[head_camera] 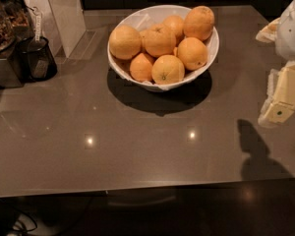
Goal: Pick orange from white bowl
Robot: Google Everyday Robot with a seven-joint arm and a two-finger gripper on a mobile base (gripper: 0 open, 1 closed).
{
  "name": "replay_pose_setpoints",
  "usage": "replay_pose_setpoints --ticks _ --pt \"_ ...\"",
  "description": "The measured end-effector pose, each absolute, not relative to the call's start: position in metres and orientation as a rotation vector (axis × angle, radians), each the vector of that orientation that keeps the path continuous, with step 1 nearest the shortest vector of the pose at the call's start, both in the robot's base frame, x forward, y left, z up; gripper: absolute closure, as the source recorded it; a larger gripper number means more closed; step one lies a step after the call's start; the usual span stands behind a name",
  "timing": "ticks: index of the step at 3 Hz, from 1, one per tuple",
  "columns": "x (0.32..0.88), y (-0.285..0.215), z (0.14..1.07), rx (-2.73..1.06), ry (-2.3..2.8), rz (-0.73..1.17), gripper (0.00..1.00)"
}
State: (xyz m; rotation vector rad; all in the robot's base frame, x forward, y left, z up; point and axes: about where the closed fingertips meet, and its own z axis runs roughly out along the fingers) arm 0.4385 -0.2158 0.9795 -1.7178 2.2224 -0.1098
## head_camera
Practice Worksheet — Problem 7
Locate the far left orange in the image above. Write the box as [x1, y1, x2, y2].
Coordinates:
[108, 25, 142, 60]

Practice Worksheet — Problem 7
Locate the white upright panel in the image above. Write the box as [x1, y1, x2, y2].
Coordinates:
[24, 0, 86, 57]

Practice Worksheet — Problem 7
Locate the back centre orange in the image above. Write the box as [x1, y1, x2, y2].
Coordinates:
[163, 15, 184, 43]

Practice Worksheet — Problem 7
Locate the black mesh cup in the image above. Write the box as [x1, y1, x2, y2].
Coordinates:
[17, 36, 57, 82]

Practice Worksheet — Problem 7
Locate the front centre orange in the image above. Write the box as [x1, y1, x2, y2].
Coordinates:
[151, 55, 185, 85]

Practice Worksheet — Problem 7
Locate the front left orange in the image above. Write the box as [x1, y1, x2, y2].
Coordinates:
[130, 53, 155, 83]

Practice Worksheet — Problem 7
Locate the dark metal box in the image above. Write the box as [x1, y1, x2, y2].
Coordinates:
[0, 45, 23, 89]

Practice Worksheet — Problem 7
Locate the white tag with string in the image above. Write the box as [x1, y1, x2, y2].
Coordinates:
[29, 7, 42, 43]

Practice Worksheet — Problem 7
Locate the glass jar with nuts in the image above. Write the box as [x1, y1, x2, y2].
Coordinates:
[0, 0, 30, 51]

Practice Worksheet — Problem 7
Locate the orange with stem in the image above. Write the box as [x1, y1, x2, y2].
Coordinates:
[145, 24, 176, 57]

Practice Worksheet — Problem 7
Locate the top right orange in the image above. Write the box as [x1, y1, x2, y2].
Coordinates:
[183, 6, 215, 41]

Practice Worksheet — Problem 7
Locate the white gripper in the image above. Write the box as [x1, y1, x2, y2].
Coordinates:
[256, 0, 295, 128]

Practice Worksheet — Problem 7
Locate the right middle orange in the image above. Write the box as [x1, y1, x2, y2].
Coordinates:
[177, 37, 208, 71]

